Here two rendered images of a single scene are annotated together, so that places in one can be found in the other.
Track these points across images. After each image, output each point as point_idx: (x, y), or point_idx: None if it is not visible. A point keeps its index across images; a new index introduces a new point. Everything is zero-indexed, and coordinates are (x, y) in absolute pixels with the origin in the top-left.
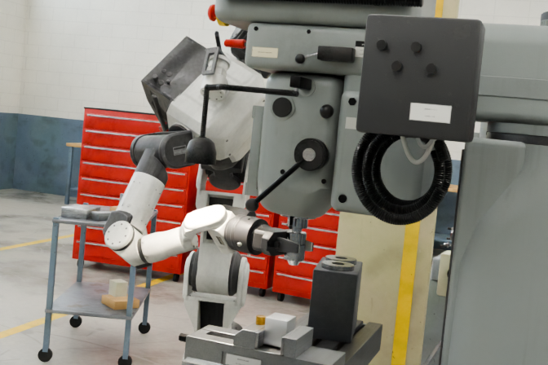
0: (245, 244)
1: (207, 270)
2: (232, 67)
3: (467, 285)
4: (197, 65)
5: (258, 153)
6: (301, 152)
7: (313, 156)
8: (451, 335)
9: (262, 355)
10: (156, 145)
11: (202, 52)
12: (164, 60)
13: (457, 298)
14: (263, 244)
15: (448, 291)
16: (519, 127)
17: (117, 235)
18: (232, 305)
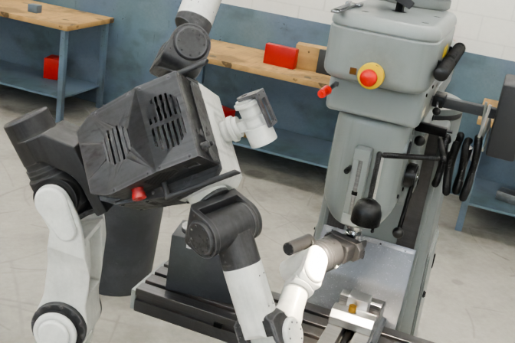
0: (340, 263)
1: (91, 320)
2: (210, 95)
3: (434, 210)
4: (201, 107)
5: (364, 189)
6: (415, 178)
7: (418, 177)
8: (421, 240)
9: (374, 328)
10: (252, 223)
11: (194, 88)
12: (189, 116)
13: (428, 219)
14: (361, 254)
15: (424, 217)
16: (447, 112)
17: (296, 334)
18: (90, 335)
